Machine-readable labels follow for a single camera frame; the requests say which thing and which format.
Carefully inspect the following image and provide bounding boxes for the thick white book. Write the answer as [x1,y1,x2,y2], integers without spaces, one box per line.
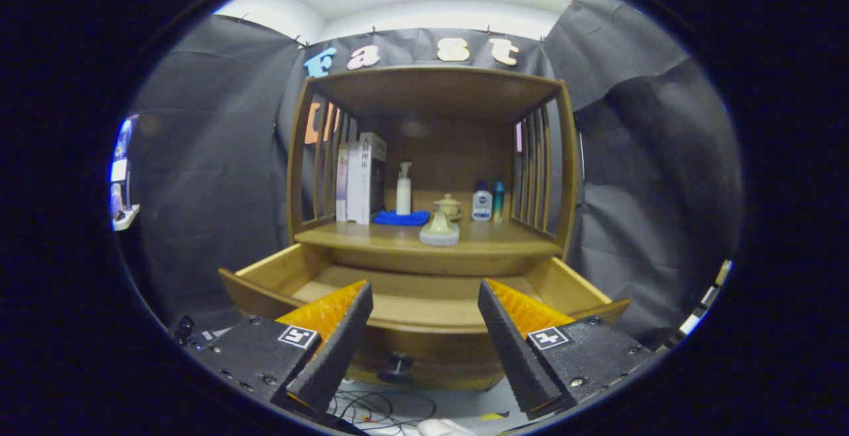
[346,132,388,226]

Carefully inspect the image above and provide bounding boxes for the folded blue cloth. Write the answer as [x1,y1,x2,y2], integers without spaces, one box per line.
[373,210,431,227]

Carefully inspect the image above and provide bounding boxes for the thin cables on floor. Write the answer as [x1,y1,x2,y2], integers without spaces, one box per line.
[332,390,438,435]

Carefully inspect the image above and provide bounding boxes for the beige lidded tea cup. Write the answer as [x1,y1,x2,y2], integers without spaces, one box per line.
[434,193,463,222]

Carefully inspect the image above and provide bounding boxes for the brown wooden cabinet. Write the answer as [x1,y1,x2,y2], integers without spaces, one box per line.
[219,66,632,392]

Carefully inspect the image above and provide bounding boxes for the wooden countertop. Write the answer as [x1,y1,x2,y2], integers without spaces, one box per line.
[294,218,563,257]

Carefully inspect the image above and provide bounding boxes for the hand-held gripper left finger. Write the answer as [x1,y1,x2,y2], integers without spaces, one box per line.
[189,280,374,417]

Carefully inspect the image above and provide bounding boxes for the white lotion bottle blue label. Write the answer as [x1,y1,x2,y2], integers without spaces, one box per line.
[472,182,493,222]

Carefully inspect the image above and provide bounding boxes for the black drawer knob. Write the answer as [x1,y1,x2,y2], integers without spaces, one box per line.
[378,352,415,385]

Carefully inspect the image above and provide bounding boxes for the white spray bottle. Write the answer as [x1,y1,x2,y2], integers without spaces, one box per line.
[396,161,413,216]

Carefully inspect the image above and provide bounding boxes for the cream scrubber with white pad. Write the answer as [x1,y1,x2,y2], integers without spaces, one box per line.
[419,212,460,247]

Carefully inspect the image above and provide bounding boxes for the thin purple book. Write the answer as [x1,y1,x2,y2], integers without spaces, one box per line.
[336,143,350,223]

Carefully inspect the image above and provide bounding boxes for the wooden drawer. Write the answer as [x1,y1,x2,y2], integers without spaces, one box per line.
[219,244,632,392]

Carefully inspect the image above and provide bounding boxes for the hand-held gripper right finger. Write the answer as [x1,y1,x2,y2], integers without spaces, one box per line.
[478,279,664,421]

